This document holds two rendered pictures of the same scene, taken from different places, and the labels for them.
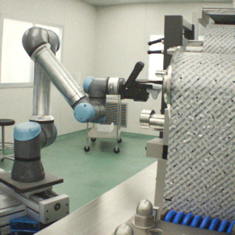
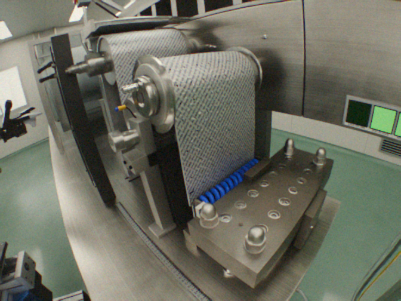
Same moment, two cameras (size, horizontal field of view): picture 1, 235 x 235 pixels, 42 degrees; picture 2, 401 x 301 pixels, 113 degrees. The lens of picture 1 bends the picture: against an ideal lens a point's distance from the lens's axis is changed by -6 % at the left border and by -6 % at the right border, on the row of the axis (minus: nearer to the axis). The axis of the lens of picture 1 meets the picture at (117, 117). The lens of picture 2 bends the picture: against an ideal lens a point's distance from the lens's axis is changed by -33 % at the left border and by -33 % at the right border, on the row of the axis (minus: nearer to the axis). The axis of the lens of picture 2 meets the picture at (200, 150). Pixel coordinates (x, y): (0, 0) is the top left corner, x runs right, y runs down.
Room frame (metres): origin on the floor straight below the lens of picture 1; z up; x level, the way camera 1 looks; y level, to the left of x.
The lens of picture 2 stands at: (0.37, 0.18, 1.31)
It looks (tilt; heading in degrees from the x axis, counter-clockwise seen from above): 28 degrees down; 293
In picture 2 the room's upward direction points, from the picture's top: 7 degrees counter-clockwise
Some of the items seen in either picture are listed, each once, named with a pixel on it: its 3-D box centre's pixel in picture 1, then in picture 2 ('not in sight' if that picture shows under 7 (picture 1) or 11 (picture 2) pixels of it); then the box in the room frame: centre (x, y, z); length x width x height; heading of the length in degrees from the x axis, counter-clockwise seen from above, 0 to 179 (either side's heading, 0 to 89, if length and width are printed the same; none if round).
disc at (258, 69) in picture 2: not in sight; (237, 74); (0.46, -0.34, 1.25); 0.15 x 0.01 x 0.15; 153
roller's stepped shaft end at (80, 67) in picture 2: (178, 51); (76, 68); (0.84, -0.15, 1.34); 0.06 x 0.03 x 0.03; 63
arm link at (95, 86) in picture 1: (97, 86); not in sight; (1.35, 0.09, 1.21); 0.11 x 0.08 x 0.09; 76
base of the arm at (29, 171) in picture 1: (27, 165); not in sight; (1.28, 0.38, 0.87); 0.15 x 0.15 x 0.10
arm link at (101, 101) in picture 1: (95, 109); not in sight; (1.33, 0.09, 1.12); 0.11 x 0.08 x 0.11; 166
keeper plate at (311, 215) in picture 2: not in sight; (311, 219); (0.26, -0.15, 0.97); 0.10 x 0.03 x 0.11; 63
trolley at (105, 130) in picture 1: (105, 118); not in sight; (5.43, 0.21, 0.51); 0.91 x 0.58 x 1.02; 177
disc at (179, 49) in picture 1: (180, 86); (151, 95); (0.58, -0.11, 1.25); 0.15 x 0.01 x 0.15; 153
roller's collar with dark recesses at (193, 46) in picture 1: (200, 52); (96, 63); (0.81, -0.21, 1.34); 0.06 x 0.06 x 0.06; 63
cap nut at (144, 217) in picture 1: (144, 212); (208, 213); (0.47, -0.05, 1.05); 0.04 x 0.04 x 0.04
